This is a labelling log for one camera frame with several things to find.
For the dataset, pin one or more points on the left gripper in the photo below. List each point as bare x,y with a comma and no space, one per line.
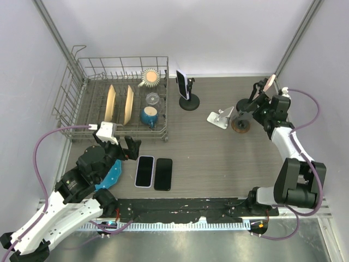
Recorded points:
131,152

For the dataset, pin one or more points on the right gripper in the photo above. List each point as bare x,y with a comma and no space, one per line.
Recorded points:
262,99

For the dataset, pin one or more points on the black gooseneck phone stand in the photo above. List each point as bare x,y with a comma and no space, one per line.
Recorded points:
244,102

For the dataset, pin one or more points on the pink phone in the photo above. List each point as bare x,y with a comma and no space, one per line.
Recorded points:
270,82

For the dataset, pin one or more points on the lavender case phone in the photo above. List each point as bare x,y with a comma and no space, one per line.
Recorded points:
144,172

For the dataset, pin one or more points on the wooden base phone stand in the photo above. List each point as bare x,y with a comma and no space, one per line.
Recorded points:
241,122

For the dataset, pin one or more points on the black phone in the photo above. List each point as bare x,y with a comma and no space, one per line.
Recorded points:
163,174

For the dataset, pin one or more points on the black round-base phone stand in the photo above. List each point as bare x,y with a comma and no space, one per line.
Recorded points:
193,102

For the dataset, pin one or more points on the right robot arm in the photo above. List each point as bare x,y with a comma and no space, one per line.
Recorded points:
300,181

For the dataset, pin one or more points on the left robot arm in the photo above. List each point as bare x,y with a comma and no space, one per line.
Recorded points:
74,201

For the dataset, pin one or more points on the white folding phone stand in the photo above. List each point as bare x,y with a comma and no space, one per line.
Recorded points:
222,118

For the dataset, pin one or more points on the blue polka dot plate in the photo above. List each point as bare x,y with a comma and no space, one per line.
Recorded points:
111,177

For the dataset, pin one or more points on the blue ceramic mug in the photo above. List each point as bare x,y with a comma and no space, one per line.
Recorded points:
149,116

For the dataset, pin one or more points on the left yellow plate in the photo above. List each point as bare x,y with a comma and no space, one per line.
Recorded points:
110,104

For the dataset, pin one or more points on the yellow plate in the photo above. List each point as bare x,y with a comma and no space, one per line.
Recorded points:
110,104
128,105

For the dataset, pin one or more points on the right yellow plate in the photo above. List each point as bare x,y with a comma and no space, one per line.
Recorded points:
128,105

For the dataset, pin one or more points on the clear glass cup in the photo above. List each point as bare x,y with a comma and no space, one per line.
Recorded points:
154,100

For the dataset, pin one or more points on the cream ribbed mug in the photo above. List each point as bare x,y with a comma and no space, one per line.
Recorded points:
149,78

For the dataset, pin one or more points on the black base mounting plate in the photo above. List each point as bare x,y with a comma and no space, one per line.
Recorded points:
186,210

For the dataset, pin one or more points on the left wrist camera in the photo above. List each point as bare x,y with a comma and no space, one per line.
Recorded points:
104,132

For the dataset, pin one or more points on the grey wire dish rack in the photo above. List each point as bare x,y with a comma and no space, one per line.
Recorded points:
82,95

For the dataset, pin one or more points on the white slotted cable duct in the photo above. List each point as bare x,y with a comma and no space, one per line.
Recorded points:
201,225

